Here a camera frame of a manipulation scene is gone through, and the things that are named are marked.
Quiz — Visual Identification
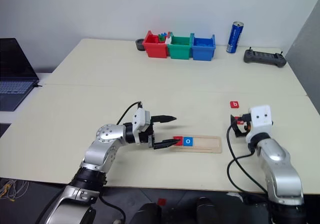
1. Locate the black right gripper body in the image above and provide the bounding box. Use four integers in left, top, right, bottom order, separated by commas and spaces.
240, 113, 252, 136

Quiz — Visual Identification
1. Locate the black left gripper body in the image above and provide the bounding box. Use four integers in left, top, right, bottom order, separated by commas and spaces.
138, 118, 156, 149

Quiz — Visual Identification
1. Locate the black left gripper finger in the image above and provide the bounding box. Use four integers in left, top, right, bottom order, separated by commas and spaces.
151, 114, 178, 124
152, 138, 180, 150

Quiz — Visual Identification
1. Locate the long wooden letter tray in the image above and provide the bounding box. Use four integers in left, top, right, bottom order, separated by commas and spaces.
171, 134, 223, 155

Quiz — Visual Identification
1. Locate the grey handheld remote controller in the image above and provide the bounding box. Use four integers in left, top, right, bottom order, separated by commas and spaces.
243, 47, 287, 70

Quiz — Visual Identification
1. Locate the green plastic bin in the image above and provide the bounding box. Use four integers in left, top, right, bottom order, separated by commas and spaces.
166, 32, 196, 60

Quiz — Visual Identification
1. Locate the red plastic bin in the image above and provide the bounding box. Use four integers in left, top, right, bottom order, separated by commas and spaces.
142, 30, 174, 59

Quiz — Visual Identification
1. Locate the blue plastic bin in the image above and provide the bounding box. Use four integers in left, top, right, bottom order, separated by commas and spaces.
191, 34, 217, 62

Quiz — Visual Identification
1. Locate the wide dark rounded shape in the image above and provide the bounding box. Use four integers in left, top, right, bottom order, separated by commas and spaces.
129, 202, 163, 224

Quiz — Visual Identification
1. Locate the black round holder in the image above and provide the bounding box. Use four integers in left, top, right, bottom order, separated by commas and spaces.
135, 38, 147, 52

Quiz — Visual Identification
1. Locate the narrow dark rounded shape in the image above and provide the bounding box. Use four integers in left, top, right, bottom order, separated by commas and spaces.
195, 196, 219, 224

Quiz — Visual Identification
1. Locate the blue drink can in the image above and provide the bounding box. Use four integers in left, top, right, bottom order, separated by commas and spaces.
225, 21, 245, 55

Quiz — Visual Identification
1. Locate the grey partition panel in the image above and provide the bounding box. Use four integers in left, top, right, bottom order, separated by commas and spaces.
284, 0, 320, 97

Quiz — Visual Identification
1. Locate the dark open laptop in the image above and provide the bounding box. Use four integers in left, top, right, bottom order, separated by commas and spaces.
0, 38, 41, 112

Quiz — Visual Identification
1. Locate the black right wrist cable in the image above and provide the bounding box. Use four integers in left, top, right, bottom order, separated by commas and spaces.
225, 120, 270, 193

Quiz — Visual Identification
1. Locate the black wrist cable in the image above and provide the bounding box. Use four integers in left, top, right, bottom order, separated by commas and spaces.
225, 120, 270, 193
116, 100, 144, 126

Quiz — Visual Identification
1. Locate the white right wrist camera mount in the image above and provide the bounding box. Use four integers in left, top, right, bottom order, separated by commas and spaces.
246, 104, 274, 143

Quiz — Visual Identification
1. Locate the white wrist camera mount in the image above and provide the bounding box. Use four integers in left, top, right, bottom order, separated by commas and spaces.
246, 104, 274, 143
132, 108, 154, 144

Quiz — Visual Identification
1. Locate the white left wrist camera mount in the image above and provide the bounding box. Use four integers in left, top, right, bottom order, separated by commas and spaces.
132, 108, 154, 144

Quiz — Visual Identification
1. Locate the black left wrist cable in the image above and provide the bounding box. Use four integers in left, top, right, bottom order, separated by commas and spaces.
116, 100, 144, 126

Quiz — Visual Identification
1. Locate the thin black body cable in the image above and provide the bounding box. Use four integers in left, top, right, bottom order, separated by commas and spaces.
98, 195, 127, 224

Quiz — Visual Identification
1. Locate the bundle of thin floor wires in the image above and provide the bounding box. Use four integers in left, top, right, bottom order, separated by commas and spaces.
0, 177, 30, 202

